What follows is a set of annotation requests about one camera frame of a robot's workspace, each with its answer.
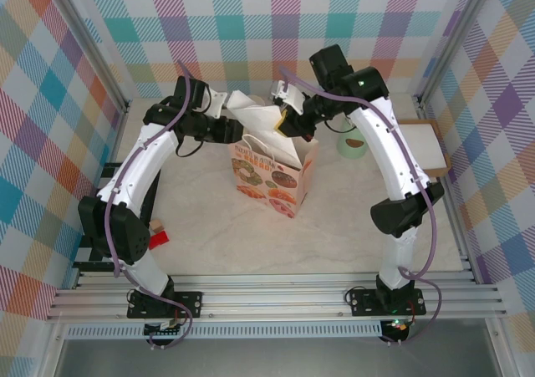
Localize circuit board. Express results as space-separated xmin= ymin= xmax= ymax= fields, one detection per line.
xmin=382 ymin=318 xmax=410 ymax=333
xmin=144 ymin=320 xmax=185 ymax=339

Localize mint green holder cup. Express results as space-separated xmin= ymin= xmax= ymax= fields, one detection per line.
xmin=336 ymin=115 xmax=369 ymax=160

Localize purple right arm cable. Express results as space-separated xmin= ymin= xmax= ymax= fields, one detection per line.
xmin=278 ymin=65 xmax=444 ymax=347

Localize aluminium frame post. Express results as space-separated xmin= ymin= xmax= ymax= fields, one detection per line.
xmin=49 ymin=0 xmax=130 ymax=115
xmin=413 ymin=0 xmax=498 ymax=110

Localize aluminium right frame post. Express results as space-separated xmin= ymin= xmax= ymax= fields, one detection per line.
xmin=413 ymin=0 xmax=498 ymax=110

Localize white napkins on tray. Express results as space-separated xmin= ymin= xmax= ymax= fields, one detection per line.
xmin=396 ymin=119 xmax=451 ymax=176

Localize white slotted cable duct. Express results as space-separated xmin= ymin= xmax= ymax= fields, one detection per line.
xmin=66 ymin=325 xmax=384 ymax=339

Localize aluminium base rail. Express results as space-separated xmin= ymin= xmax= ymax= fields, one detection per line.
xmin=45 ymin=270 xmax=509 ymax=322

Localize right circuit board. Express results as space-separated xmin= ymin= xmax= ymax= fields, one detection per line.
xmin=382 ymin=318 xmax=410 ymax=333

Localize white paper napkin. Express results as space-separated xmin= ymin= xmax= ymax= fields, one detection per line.
xmin=400 ymin=125 xmax=445 ymax=171
xmin=227 ymin=90 xmax=289 ymax=144

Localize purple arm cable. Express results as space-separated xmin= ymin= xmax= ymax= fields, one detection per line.
xmin=278 ymin=65 xmax=444 ymax=347
xmin=106 ymin=61 xmax=197 ymax=349

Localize left circuit board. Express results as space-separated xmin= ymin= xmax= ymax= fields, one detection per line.
xmin=144 ymin=320 xmax=185 ymax=339

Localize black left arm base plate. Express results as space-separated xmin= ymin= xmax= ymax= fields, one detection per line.
xmin=127 ymin=291 xmax=204 ymax=320

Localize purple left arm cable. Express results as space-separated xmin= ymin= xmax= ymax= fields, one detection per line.
xmin=106 ymin=61 xmax=197 ymax=349

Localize red block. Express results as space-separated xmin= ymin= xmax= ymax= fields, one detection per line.
xmin=149 ymin=231 xmax=171 ymax=251

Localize donut print paper bag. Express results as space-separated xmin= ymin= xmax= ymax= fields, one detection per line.
xmin=227 ymin=113 xmax=321 ymax=222

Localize aluminium left frame post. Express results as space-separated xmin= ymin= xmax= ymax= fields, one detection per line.
xmin=49 ymin=0 xmax=130 ymax=115

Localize black and white chessboard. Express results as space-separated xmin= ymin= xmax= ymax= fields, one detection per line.
xmin=73 ymin=161 xmax=161 ymax=270

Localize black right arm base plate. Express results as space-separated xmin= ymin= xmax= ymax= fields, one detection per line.
xmin=349 ymin=288 xmax=427 ymax=318

